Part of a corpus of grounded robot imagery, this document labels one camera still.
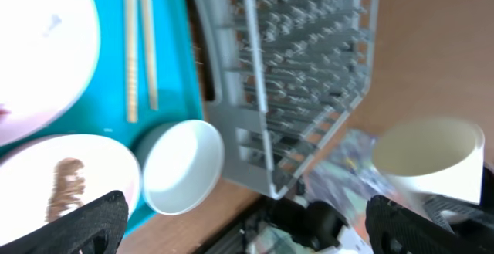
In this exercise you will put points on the pink round plate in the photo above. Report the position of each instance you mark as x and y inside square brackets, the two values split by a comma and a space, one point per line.
[49, 52]

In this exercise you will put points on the wooden chopstick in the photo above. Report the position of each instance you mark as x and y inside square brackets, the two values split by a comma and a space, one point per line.
[150, 52]
[130, 11]

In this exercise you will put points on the pink small bowl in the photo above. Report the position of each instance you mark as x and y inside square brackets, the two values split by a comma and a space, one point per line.
[47, 178]

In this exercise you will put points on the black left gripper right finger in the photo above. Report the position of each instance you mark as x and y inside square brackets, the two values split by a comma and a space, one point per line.
[392, 228]

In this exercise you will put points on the grey plastic dish rack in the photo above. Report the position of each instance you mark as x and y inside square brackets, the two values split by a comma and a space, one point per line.
[286, 74]

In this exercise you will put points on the grey small bowl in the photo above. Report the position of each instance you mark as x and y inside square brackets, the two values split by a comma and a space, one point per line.
[181, 165]

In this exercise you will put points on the teal plastic tray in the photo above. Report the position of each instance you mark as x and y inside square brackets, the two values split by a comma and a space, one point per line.
[101, 108]

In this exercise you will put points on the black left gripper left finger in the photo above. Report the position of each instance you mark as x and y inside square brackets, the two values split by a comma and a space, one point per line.
[97, 227]

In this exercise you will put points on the white cup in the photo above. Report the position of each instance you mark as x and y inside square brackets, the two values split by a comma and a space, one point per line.
[434, 156]

